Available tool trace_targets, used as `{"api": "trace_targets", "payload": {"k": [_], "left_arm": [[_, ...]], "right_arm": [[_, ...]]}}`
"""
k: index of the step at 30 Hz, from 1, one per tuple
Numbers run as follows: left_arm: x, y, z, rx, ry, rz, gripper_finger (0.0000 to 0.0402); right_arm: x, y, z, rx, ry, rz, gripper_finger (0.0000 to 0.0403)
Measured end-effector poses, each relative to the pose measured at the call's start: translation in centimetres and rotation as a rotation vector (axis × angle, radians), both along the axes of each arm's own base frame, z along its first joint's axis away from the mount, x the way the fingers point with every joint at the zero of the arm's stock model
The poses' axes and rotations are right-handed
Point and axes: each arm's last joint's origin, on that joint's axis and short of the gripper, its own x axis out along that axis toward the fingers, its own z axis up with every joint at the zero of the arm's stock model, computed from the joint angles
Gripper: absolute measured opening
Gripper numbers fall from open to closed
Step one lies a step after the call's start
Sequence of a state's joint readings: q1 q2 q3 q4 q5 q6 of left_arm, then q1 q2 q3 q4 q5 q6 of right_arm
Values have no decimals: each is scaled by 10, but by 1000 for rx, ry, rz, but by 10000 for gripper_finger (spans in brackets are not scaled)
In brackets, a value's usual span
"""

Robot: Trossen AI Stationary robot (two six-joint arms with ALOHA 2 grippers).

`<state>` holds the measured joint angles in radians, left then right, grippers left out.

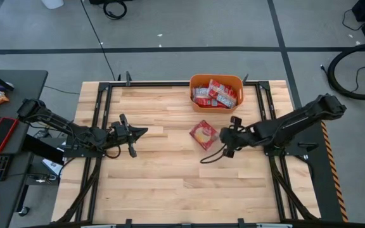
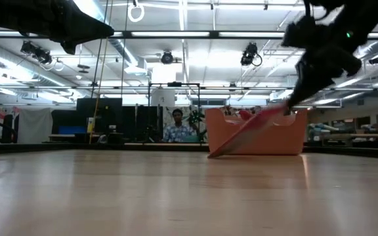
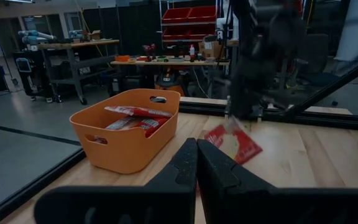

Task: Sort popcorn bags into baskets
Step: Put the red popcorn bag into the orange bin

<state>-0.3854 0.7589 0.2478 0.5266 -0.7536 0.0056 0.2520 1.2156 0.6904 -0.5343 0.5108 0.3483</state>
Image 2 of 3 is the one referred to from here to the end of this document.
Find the black hanging lamp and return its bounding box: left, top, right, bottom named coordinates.
left=160, top=50, right=175, bottom=66

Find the white column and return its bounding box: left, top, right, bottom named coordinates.
left=150, top=65, right=177, bottom=108

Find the green potted plant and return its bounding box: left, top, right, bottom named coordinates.
left=188, top=109, right=206, bottom=135

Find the grey hanging cloth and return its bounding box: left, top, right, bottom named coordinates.
left=17, top=108, right=54, bottom=144

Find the black partition panel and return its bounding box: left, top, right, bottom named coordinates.
left=122, top=105, right=163, bottom=144

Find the black hanging camera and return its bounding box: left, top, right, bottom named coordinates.
left=240, top=41, right=263, bottom=68

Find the black aluminium table frame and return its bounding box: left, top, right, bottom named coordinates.
left=0, top=141, right=378, bottom=161

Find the red popcorn bag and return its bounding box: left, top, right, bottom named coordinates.
left=238, top=109, right=255, bottom=122
left=207, top=105, right=291, bottom=159

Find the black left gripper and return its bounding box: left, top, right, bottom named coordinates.
left=18, top=0, right=115, bottom=55

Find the orange plastic basket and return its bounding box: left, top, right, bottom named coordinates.
left=204, top=108, right=309, bottom=157

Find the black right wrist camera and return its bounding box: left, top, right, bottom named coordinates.
left=282, top=14, right=324, bottom=49

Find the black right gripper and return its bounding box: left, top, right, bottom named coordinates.
left=286, top=42, right=363, bottom=110

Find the black overhead frame bar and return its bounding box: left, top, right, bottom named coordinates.
left=0, top=30, right=378, bottom=39

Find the black ceiling equipment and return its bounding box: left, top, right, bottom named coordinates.
left=20, top=41, right=54, bottom=66

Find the person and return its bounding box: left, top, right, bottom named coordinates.
left=161, top=108, right=197, bottom=144

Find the white hanging ring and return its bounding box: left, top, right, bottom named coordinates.
left=127, top=2, right=146, bottom=24

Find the yellow hanging rope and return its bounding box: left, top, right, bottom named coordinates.
left=89, top=0, right=114, bottom=144

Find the wooden background table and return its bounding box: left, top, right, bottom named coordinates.
left=308, top=121, right=378, bottom=148

